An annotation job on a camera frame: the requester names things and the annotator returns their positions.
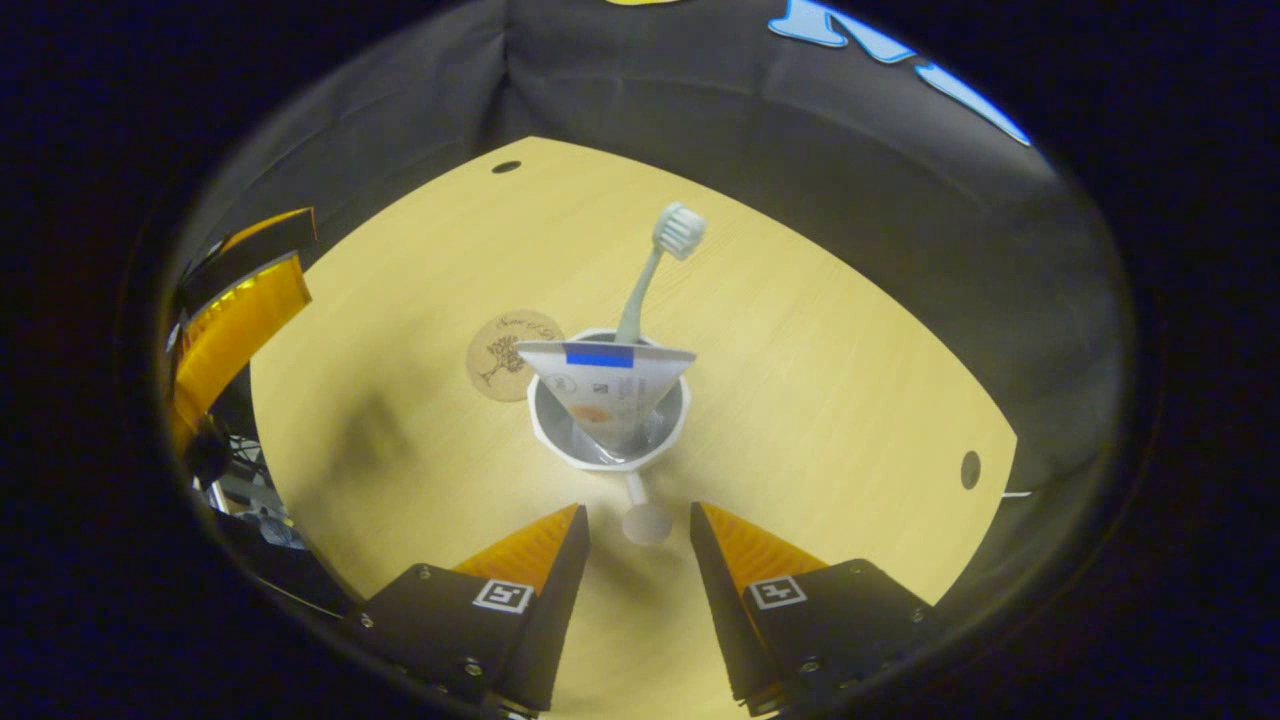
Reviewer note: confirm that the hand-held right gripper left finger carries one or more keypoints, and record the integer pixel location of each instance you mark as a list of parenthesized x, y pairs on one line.
[(555, 610)]

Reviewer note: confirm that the pale green toothbrush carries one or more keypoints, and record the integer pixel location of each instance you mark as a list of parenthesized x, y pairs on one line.
[(680, 230)]

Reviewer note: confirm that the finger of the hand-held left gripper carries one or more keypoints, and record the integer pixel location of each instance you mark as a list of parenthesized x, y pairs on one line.
[(260, 255), (240, 320)]

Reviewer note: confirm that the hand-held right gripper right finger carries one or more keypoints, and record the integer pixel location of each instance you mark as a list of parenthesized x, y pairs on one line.
[(722, 610)]

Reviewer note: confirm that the white cup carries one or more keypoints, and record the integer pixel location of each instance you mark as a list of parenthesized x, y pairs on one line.
[(555, 440)]

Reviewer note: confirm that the round cork coaster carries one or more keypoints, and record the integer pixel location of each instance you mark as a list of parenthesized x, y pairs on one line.
[(495, 365)]

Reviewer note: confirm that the white toothpaste tube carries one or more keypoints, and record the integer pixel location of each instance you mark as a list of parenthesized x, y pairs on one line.
[(610, 395)]

